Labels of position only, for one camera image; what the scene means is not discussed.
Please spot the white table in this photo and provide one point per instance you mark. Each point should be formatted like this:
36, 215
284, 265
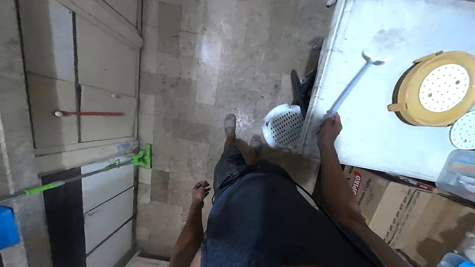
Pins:
374, 129

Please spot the black folded stand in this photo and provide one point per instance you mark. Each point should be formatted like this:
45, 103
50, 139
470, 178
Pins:
295, 83

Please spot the cardboard box with red label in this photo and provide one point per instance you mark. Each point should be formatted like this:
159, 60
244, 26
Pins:
371, 189

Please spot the white perforated round plate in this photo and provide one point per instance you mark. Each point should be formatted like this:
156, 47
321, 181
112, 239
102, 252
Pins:
464, 134

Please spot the green and grey mop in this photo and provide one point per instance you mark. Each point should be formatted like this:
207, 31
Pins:
141, 158

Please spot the person's right hand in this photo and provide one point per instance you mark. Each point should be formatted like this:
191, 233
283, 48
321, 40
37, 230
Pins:
328, 131

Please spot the person's right forearm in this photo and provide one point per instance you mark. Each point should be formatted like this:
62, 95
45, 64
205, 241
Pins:
336, 178

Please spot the clear plastic container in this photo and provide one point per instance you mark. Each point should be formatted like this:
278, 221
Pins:
454, 180

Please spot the blue and white plastic bag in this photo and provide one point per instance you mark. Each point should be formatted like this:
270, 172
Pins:
454, 258

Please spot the white cabinet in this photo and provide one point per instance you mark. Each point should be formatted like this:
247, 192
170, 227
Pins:
107, 66

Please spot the blue plastic object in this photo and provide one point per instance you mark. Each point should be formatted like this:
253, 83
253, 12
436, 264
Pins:
8, 228

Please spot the person's body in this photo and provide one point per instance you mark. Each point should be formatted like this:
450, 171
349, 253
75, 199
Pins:
267, 218

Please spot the red stick with white end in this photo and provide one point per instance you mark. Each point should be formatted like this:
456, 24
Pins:
96, 114

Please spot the person's legs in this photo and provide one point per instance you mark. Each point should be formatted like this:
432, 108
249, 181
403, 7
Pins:
230, 159

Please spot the person's left fingers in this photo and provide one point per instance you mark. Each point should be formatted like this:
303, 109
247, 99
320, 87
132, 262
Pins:
205, 186

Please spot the person's left hand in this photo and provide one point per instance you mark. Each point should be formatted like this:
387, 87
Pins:
200, 192

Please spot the person's right fingers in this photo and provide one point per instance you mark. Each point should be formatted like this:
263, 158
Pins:
335, 121

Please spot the long tool with curved head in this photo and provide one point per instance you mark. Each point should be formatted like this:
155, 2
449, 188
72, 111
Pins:
350, 88

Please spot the plain brown cardboard box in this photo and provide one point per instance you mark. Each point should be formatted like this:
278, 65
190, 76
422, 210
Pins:
426, 218

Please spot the yellow round perforated-centre basin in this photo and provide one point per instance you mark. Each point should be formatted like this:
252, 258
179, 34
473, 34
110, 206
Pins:
412, 108

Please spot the person's left forearm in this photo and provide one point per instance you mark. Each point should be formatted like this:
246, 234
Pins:
189, 229

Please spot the white perforated plastic stool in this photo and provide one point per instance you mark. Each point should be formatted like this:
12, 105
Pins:
275, 135

